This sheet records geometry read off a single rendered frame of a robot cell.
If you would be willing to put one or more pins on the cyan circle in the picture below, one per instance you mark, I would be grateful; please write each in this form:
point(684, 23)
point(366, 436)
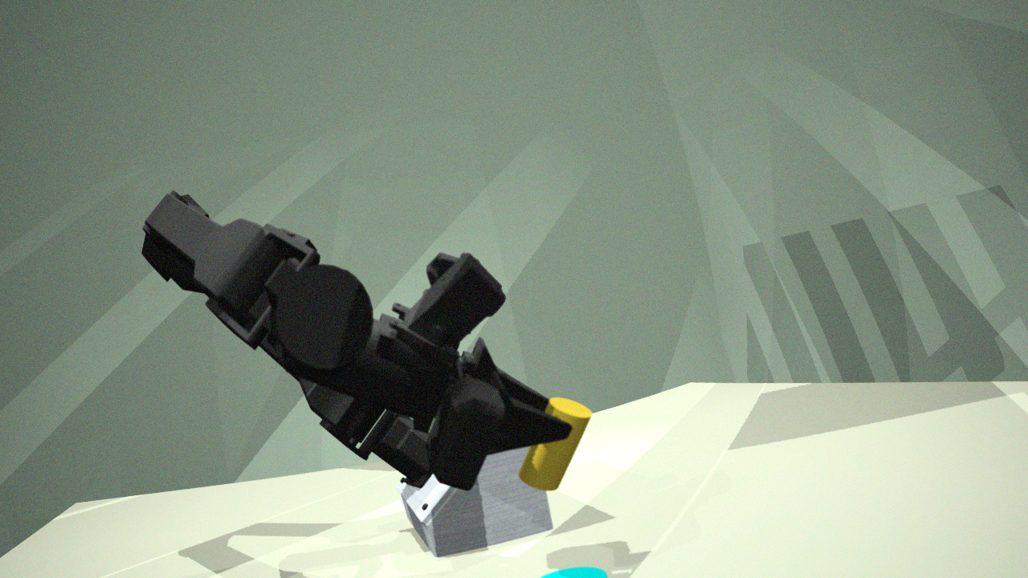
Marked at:
point(581, 572)

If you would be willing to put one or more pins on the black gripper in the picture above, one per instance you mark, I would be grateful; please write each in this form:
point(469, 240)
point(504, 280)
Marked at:
point(478, 408)

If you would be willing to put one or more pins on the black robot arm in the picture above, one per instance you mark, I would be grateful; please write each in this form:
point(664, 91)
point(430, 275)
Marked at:
point(265, 285)

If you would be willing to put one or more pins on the yellow cylinder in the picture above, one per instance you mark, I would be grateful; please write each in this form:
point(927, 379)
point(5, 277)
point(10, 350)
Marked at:
point(545, 464)

